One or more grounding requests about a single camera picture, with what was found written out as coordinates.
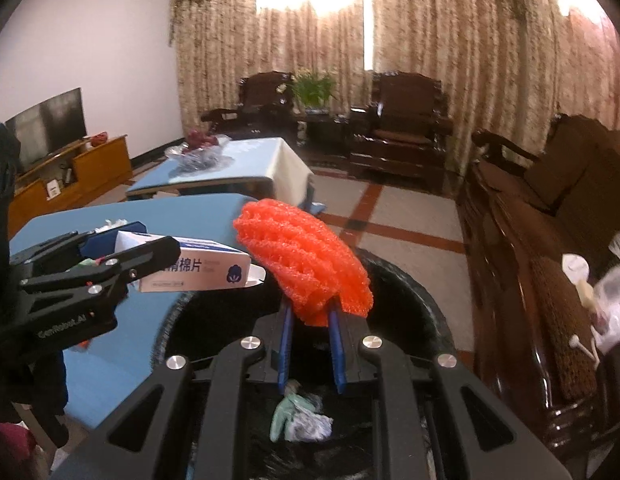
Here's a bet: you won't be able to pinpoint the green crumpled wrapper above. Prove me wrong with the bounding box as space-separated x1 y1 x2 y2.
269 381 315 442

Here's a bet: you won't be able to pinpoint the flat screen television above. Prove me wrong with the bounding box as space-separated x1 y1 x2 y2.
4 87 88 173

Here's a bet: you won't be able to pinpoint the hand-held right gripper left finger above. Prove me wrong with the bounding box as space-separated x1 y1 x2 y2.
50 302 295 480

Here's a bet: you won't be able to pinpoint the green potted plant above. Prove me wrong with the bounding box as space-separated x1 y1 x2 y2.
290 67 339 111

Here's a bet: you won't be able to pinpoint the dark wooden armchair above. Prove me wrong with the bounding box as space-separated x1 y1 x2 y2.
349 71 455 182
201 71 295 142

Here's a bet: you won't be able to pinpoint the orange foam fruit net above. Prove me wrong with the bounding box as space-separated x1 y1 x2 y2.
233 199 375 326

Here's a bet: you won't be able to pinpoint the crumpled grey white paper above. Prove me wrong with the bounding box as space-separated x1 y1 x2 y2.
287 394 335 443

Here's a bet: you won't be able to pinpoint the white paper cup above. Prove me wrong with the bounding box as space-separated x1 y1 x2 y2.
562 254 591 282

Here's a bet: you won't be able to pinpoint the beige patterned curtains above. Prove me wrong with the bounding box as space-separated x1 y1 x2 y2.
170 0 620 173

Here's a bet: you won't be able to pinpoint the black trash bin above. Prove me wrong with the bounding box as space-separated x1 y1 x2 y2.
148 247 461 480

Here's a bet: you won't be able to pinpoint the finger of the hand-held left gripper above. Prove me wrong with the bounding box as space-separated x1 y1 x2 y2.
18 234 183 321
8 221 145 267

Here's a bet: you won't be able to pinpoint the clear plastic bag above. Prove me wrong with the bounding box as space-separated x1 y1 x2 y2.
590 232 620 352

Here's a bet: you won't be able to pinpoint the white cardboard box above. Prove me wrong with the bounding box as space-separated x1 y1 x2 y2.
114 230 267 295

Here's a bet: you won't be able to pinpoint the glass fruit bowl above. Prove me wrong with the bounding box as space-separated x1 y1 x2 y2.
165 142 235 174

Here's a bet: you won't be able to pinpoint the dark wooden sofa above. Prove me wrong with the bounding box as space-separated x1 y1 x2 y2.
457 112 620 461

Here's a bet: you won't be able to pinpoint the blue tablecloth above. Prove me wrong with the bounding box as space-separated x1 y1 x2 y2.
10 192 291 431

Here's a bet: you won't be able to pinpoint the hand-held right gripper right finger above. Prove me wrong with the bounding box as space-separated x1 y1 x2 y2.
329 310 573 480

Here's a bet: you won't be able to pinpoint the wooden television cabinet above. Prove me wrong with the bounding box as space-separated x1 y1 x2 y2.
7 134 134 238

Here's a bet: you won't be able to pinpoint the red cloth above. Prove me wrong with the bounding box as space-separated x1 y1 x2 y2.
0 420 38 480

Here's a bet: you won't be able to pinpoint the cloth covered coffee table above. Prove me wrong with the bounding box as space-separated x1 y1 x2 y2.
126 136 315 211

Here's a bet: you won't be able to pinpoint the dark red fruit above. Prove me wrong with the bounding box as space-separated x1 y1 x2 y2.
186 129 223 152

